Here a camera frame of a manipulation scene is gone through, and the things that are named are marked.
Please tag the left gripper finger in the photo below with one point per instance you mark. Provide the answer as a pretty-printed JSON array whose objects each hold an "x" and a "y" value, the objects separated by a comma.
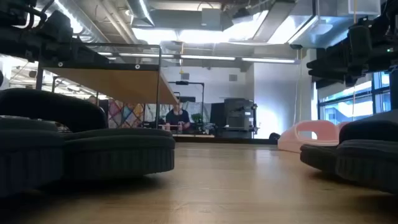
[
  {"x": 87, "y": 59},
  {"x": 84, "y": 50}
]

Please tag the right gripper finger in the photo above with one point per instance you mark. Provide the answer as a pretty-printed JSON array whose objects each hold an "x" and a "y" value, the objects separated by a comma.
[
  {"x": 335, "y": 59},
  {"x": 334, "y": 77}
]

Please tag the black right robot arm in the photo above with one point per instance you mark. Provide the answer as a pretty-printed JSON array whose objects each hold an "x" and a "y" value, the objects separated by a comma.
[{"x": 385, "y": 31}]

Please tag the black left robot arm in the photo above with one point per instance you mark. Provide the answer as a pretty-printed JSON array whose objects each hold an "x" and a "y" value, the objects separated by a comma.
[{"x": 15, "y": 43}]

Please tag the long ceiling light strip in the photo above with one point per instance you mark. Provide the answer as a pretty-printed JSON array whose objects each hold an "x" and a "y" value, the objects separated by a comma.
[
  {"x": 146, "y": 55},
  {"x": 104, "y": 53},
  {"x": 268, "y": 60},
  {"x": 207, "y": 58}
]

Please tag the large black framed window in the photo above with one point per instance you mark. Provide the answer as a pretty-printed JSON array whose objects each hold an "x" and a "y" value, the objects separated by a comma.
[{"x": 342, "y": 109}]

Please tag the person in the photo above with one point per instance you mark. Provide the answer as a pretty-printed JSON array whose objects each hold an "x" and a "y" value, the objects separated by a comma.
[
  {"x": 177, "y": 118},
  {"x": 92, "y": 99}
]

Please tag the colourful patchwork quilt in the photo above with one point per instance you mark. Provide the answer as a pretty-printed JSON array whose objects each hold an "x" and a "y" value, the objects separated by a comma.
[{"x": 124, "y": 113}]

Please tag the black dome object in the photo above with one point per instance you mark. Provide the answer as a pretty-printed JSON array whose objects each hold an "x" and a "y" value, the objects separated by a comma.
[{"x": 274, "y": 136}]

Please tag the black printer cabinet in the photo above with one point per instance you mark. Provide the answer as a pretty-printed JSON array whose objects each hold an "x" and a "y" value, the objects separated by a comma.
[{"x": 236, "y": 116}]

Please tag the gray hanging sheet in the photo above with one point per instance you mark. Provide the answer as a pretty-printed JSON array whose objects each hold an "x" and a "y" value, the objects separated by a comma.
[{"x": 199, "y": 107}]

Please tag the green background plant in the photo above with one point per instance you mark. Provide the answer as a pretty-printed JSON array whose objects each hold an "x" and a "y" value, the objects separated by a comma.
[{"x": 196, "y": 117}]

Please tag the wooden background table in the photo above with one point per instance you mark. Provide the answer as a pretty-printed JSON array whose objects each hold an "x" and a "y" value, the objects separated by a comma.
[{"x": 192, "y": 135}]

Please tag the spiral silver duct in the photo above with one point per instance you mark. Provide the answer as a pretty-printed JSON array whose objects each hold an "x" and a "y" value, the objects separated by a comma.
[{"x": 90, "y": 34}]

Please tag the black rig post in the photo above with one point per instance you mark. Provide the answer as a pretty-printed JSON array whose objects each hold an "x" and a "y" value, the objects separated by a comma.
[{"x": 394, "y": 90}]

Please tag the silver round ventilation duct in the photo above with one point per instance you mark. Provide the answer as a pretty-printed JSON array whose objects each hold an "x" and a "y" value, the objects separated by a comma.
[{"x": 141, "y": 12}]

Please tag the gray wall vent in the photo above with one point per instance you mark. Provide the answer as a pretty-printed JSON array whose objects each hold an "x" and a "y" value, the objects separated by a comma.
[
  {"x": 233, "y": 77},
  {"x": 185, "y": 76}
]

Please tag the black metal stand frame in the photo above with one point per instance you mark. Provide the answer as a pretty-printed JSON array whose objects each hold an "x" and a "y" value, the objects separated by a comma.
[{"x": 203, "y": 105}]

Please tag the black table edge frame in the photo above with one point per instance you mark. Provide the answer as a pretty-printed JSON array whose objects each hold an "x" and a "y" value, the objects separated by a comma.
[{"x": 224, "y": 140}]

